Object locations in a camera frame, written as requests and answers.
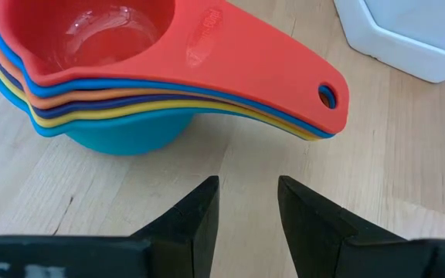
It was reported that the white hexagonal planter pot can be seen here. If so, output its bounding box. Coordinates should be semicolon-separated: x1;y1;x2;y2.
332;0;445;84

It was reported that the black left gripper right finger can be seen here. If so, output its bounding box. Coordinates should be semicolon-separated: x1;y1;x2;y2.
277;175;445;278

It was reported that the large cyan measuring cup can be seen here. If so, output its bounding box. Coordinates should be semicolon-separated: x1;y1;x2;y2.
0;7;324;156

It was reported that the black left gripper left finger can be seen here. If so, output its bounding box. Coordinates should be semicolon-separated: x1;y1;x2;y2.
0;175;220;278

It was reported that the red measuring cup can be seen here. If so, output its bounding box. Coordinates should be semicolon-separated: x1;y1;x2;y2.
0;0;350;135

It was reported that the yellow measuring cup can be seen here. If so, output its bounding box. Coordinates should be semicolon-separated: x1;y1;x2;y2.
0;44;320;142

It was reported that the orange measuring cup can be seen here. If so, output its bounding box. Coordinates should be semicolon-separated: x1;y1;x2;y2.
0;15;318;139

